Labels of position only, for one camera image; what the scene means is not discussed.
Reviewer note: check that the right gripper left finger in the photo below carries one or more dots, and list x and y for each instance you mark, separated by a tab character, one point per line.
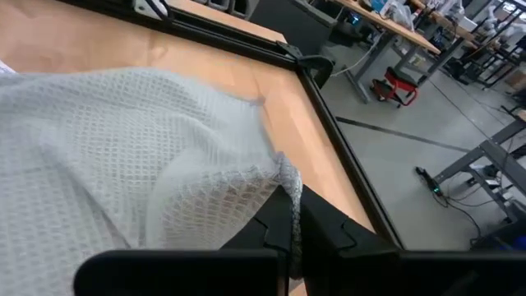
185	275

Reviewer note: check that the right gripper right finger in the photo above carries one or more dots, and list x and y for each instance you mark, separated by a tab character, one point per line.
411	275

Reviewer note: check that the grey microfiber towel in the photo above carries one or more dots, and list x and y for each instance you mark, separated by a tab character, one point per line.
123	144

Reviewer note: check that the black floor power strip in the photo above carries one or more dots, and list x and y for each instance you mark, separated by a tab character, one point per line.
429	183

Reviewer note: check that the red wheeled stool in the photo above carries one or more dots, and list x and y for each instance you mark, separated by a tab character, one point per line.
394	82

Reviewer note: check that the wooden top workbench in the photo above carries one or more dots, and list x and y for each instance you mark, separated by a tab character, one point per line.
394	26

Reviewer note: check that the grey metal desk frame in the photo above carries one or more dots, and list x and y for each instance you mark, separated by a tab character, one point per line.
493	152

